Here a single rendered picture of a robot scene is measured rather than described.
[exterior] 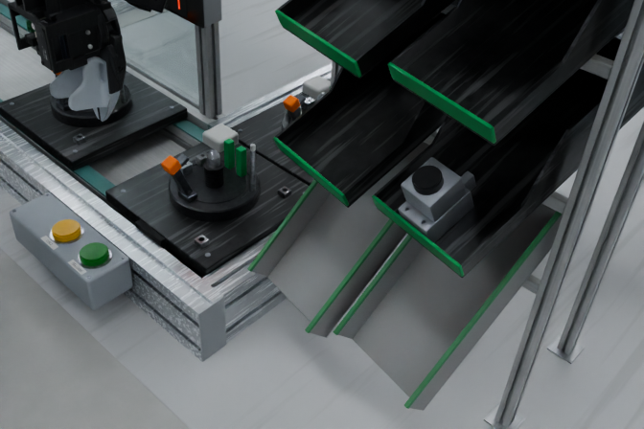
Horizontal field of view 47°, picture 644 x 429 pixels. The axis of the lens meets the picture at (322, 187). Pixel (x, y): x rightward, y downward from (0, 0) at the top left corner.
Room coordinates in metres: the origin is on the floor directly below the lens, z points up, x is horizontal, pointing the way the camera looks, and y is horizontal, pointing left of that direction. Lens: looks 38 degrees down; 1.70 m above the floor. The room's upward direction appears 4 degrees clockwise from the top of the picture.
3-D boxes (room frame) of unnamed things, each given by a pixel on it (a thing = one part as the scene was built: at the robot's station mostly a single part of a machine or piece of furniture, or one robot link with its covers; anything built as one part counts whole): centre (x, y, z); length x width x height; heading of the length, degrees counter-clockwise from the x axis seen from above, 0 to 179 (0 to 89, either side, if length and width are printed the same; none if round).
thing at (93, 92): (0.69, 0.26, 1.27); 0.06 x 0.03 x 0.09; 140
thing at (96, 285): (0.79, 0.37, 0.93); 0.21 x 0.07 x 0.06; 50
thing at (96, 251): (0.75, 0.31, 0.96); 0.04 x 0.04 x 0.02
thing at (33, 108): (1.12, 0.42, 0.96); 0.24 x 0.24 x 0.02; 50
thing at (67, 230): (0.79, 0.37, 0.96); 0.04 x 0.04 x 0.02
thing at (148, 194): (0.90, 0.17, 1.01); 0.24 x 0.24 x 0.13; 50
